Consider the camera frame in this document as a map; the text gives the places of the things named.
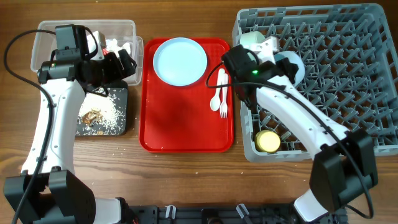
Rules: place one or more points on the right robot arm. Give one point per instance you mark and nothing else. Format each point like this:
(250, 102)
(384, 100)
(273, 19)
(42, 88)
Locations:
(344, 164)

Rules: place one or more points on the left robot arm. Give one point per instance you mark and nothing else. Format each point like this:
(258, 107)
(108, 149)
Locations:
(47, 189)

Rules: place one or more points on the white plastic spoon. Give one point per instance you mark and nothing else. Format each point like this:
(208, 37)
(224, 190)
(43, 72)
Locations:
(215, 101)

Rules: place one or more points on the yellow plastic cup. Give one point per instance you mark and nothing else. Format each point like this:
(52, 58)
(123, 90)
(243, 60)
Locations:
(267, 141)

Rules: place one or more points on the light blue bowl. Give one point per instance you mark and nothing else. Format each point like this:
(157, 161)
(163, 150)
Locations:
(294, 58)

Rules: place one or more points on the light blue plate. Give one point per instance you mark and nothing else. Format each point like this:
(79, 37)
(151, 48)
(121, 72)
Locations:
(180, 61)

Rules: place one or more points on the brown food scraps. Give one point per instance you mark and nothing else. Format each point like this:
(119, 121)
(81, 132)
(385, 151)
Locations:
(92, 117)

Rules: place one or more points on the pink plastic fork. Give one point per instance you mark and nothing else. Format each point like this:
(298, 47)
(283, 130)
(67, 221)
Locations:
(224, 106)

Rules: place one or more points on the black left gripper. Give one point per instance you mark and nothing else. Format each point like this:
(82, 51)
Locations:
(117, 73)

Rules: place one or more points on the grey dishwasher rack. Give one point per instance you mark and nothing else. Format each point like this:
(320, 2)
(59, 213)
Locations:
(350, 62)

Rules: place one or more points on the red serving tray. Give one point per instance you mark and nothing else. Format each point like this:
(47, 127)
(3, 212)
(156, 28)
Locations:
(179, 119)

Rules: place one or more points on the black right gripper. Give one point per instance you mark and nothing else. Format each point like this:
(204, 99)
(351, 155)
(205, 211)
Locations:
(282, 65)

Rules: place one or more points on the green bowl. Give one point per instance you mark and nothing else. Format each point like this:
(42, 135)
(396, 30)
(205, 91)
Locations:
(254, 37)

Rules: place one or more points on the clear plastic waste bin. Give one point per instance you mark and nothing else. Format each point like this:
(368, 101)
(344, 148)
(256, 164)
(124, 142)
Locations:
(123, 30)

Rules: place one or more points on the black waste tray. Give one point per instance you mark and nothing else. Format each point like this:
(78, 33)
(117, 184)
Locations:
(105, 115)

